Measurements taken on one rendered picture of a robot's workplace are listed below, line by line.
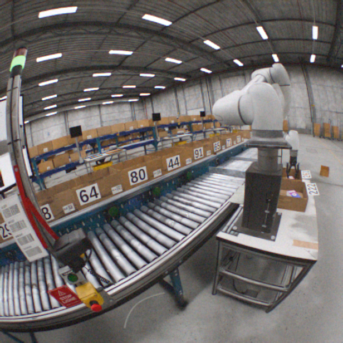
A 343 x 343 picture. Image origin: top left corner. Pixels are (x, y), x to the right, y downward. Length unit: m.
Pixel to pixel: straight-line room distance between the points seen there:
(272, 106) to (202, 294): 1.40
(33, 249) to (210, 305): 1.25
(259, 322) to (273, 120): 1.36
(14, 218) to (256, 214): 0.93
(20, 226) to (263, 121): 0.89
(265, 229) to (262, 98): 0.61
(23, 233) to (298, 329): 1.68
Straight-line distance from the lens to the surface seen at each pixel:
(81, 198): 1.06
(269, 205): 0.75
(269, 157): 0.70
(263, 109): 0.66
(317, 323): 1.64
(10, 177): 0.55
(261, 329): 1.39
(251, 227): 0.84
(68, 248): 0.42
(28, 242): 0.49
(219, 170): 1.64
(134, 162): 1.49
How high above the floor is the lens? 1.30
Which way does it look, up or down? 17 degrees down
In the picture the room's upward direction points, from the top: 8 degrees counter-clockwise
